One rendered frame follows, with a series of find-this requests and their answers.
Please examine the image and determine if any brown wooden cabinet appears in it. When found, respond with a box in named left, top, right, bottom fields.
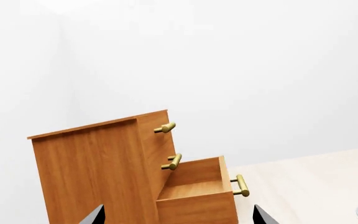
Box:
left=27, top=109, right=180, bottom=224

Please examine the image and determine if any brass drawer handle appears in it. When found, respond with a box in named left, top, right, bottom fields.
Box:
left=160, top=153, right=183, bottom=171
left=229, top=174, right=250, bottom=198
left=153, top=121, right=177, bottom=134

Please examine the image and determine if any open wooden drawer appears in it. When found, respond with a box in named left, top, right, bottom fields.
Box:
left=155, top=155, right=239, bottom=224

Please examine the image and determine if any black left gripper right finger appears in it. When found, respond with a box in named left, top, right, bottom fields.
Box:
left=253, top=203, right=280, bottom=224

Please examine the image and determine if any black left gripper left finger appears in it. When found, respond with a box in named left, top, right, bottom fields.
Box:
left=78, top=203, right=106, bottom=224

